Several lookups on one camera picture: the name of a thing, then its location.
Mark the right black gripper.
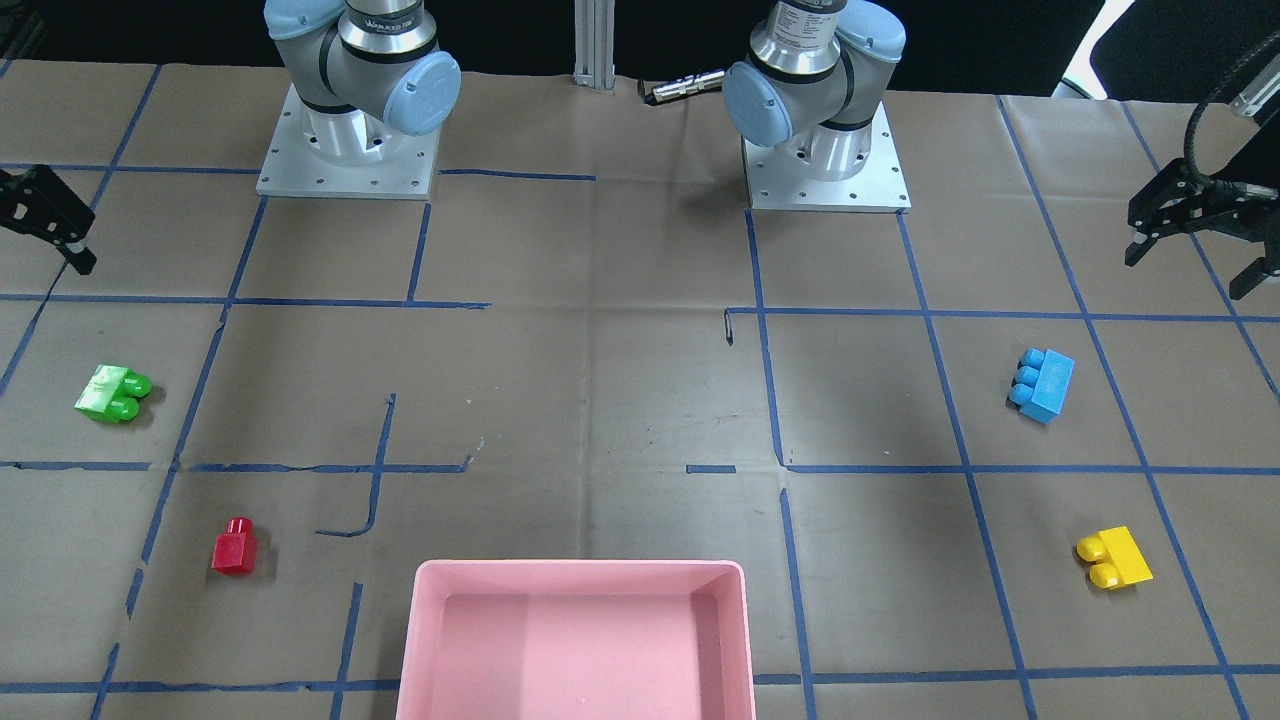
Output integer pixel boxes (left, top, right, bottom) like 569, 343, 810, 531
1, 164, 97, 275

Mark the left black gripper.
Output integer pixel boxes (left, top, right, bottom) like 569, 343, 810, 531
1125, 160, 1279, 301

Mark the green toy block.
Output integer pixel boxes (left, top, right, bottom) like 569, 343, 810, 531
74, 364, 154, 424

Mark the blue toy block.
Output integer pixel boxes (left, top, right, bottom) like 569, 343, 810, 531
1007, 347, 1075, 425

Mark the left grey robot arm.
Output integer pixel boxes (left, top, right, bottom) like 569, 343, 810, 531
722, 1, 1277, 300

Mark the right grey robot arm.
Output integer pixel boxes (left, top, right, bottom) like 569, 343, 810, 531
256, 1, 462, 199

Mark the pink plastic box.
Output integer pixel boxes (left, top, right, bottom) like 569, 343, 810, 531
396, 559, 756, 719

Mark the yellow toy block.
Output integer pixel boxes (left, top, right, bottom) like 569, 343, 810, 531
1075, 527, 1155, 591

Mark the red toy block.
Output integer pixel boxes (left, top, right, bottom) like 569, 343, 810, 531
211, 516, 259, 577

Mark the black corrugated cable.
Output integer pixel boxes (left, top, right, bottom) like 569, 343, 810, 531
1187, 29, 1280, 186

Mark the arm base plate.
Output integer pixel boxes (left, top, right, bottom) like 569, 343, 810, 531
256, 86, 442, 201
742, 104, 913, 213

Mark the metal cable connector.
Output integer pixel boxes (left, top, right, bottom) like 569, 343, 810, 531
637, 68, 727, 108

